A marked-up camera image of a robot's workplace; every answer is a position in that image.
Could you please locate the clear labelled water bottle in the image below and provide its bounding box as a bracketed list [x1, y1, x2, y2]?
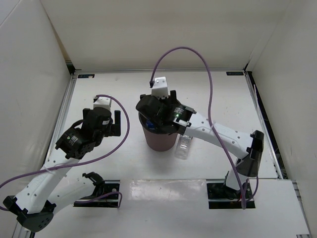
[175, 135, 193, 160]

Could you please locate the blue label plastic bottle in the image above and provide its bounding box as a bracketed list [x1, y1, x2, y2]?
[145, 120, 156, 131]

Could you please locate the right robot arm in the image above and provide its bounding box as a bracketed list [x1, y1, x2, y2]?
[136, 90, 264, 198]

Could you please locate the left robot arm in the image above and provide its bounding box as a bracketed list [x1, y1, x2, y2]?
[3, 107, 121, 233]

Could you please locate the maroon plastic bin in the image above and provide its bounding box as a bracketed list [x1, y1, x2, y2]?
[138, 114, 177, 152]

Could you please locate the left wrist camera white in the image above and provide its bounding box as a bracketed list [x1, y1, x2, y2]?
[93, 96, 112, 111]

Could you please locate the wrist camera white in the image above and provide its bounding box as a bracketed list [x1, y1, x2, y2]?
[93, 96, 112, 111]
[151, 77, 169, 99]

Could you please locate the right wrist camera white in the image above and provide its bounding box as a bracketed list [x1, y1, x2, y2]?
[151, 77, 169, 99]

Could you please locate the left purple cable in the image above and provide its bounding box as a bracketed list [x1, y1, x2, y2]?
[0, 94, 130, 212]

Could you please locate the purple cable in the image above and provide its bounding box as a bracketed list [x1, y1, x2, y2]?
[0, 94, 130, 212]
[149, 47, 260, 210]

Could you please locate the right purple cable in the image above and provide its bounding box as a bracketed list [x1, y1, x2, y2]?
[149, 47, 260, 210]

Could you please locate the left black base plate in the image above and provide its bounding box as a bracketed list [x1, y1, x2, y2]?
[73, 179, 121, 207]

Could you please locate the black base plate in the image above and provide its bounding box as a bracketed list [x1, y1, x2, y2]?
[207, 181, 242, 209]
[73, 179, 121, 207]

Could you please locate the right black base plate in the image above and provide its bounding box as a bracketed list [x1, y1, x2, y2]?
[207, 181, 242, 209]

